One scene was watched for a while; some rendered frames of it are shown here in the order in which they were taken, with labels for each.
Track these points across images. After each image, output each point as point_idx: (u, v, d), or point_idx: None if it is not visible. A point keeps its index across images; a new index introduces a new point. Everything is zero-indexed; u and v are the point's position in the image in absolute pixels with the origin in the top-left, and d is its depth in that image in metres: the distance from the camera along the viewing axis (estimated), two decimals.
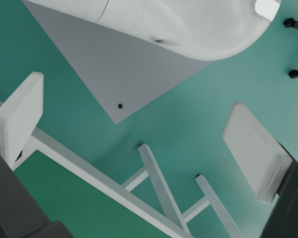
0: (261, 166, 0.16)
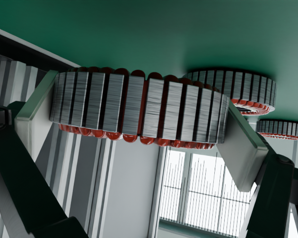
0: (240, 157, 0.16)
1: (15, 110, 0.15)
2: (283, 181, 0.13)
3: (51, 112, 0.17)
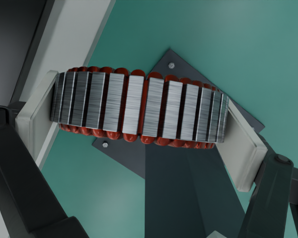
0: (240, 156, 0.16)
1: (16, 110, 0.15)
2: (283, 180, 0.13)
3: (51, 112, 0.17)
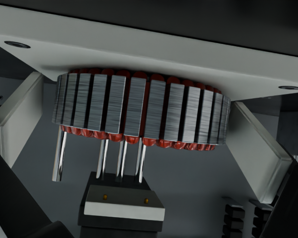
0: (261, 166, 0.16)
1: None
2: None
3: (53, 114, 0.17)
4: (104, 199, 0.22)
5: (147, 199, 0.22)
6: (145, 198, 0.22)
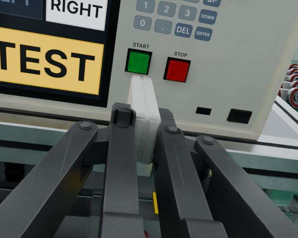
0: (142, 130, 0.17)
1: None
2: (182, 151, 0.13)
3: None
4: None
5: None
6: None
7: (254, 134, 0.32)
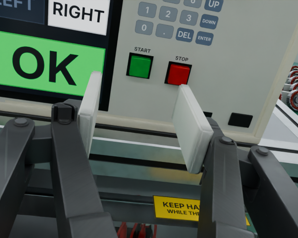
0: (190, 140, 0.17)
1: None
2: (231, 161, 0.13)
3: None
4: None
5: None
6: None
7: (255, 138, 0.32)
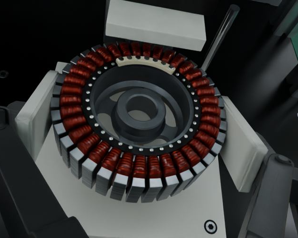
0: (240, 157, 0.16)
1: (16, 111, 0.15)
2: (283, 180, 0.13)
3: (222, 141, 0.18)
4: None
5: None
6: None
7: None
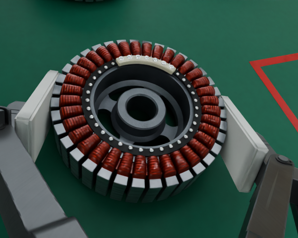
0: (240, 157, 0.16)
1: (15, 111, 0.15)
2: (283, 181, 0.13)
3: (222, 141, 0.18)
4: None
5: None
6: None
7: None
